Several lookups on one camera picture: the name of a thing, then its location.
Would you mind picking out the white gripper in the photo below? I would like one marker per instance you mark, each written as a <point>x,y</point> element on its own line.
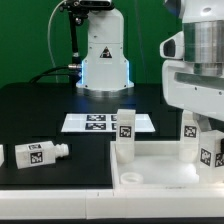
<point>200,94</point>

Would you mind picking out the white square table top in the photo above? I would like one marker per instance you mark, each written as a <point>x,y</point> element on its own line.
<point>156,165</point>

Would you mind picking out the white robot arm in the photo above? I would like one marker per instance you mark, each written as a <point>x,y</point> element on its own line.
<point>193,68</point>

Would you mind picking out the white front fence bar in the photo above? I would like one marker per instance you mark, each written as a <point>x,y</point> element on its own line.
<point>111,204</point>

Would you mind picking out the white fence bar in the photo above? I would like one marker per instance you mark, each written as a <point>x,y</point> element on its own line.
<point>1,155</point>
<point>111,204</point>

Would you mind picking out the white marker tag sheet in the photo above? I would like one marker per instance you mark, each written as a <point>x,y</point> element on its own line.
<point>102,123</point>

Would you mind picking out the white left fence bar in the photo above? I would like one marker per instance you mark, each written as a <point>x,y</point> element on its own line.
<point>1,155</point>

